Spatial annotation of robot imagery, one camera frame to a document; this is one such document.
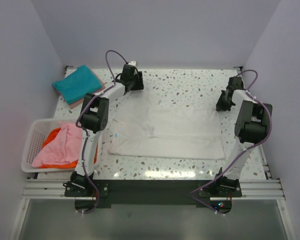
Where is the white t shirt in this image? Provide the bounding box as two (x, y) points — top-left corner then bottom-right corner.
(108, 90), (225, 161)

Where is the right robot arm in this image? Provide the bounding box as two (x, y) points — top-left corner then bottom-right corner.
(212, 76), (273, 197)

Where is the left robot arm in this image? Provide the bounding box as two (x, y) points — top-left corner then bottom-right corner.
(70, 61), (144, 196)

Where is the folded teal t shirt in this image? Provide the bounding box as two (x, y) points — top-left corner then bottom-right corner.
(52, 65), (104, 105)

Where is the folded pink t shirt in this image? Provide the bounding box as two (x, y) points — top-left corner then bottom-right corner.
(68, 79), (106, 110)

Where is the crumpled pink t shirt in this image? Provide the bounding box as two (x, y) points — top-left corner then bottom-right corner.
(31, 121), (84, 168)

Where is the crumpled orange t shirt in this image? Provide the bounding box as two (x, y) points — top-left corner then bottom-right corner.
(41, 127), (99, 170)

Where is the white plastic basket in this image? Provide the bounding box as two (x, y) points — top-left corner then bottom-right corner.
(21, 118), (102, 173)

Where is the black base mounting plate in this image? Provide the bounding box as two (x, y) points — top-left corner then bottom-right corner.
(63, 179), (243, 213)

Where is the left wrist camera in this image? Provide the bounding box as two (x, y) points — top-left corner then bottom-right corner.
(128, 60), (138, 67)

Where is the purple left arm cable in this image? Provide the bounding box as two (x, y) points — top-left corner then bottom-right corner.
(74, 49), (131, 215)

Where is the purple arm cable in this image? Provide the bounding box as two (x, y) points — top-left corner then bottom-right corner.
(191, 69), (275, 213)
(74, 49), (131, 215)

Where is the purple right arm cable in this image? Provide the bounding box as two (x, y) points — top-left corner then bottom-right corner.
(191, 69), (275, 213)

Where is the aluminium frame rail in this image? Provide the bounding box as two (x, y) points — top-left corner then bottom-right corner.
(8, 64), (291, 240)

